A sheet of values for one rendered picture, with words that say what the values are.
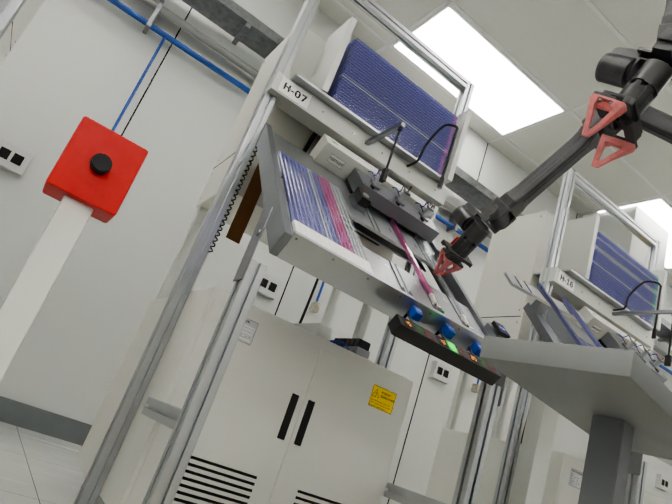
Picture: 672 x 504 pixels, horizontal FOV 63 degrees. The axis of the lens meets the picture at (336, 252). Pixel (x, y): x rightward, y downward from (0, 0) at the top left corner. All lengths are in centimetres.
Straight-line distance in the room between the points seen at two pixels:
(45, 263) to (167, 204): 203
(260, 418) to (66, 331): 169
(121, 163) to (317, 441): 87
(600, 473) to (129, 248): 249
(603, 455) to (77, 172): 112
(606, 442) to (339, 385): 73
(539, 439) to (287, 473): 72
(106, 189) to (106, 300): 187
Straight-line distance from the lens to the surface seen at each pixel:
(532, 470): 175
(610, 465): 115
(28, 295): 118
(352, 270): 125
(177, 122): 332
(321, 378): 157
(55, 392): 302
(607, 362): 90
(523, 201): 166
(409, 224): 186
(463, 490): 152
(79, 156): 121
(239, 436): 148
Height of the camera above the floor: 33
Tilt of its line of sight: 20 degrees up
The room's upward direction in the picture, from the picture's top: 20 degrees clockwise
